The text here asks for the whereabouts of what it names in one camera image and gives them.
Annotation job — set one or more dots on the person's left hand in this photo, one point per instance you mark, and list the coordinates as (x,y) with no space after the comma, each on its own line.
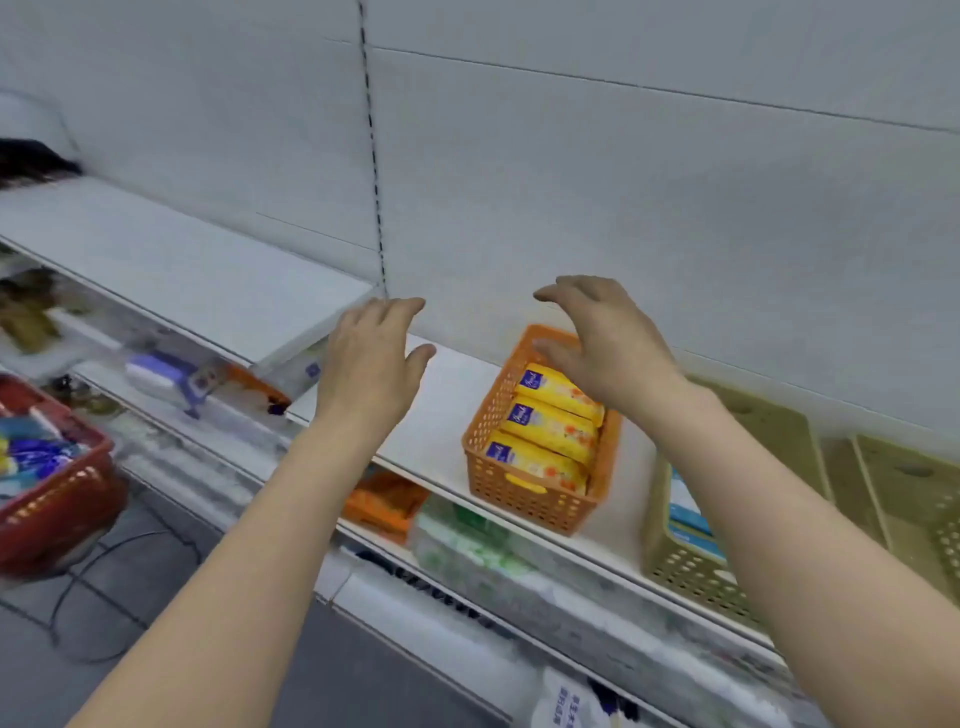
(367,375)

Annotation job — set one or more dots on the person's right hand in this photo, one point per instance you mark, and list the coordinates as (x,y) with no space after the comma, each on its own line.
(622,352)

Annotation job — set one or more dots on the orange plastic basket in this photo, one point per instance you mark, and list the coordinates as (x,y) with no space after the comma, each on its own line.
(525,502)

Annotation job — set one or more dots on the olive plastic basket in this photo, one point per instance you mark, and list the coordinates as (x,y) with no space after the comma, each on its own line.
(922,525)
(682,577)

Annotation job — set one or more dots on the red plastic shopping basket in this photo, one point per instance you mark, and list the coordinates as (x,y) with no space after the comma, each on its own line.
(60,510)

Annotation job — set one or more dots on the pile of wipe packets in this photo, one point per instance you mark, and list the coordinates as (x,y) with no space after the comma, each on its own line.
(37,454)

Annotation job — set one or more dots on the person's right forearm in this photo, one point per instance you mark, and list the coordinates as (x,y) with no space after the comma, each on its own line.
(810,562)

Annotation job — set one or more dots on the person's left forearm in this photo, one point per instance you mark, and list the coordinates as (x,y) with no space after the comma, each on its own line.
(240,585)

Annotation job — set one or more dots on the white wrapped paper pack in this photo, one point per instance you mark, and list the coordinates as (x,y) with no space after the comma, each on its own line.
(300,371)

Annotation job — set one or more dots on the orange white paper roll pack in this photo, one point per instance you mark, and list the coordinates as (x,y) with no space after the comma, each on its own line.
(255,386)

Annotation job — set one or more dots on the green and white tissue pack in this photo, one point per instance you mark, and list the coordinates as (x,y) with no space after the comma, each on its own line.
(465,547)

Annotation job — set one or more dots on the purple and white tissue pack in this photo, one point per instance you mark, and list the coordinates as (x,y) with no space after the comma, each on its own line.
(154,371)

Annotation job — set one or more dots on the dark printed pack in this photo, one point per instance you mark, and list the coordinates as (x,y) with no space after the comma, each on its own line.
(420,585)

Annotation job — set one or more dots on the row of yellow oil bottles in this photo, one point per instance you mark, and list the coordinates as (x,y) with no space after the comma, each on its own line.
(30,322)

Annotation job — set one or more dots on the white bag blue print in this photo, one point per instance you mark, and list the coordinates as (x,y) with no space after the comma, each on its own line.
(562,705)

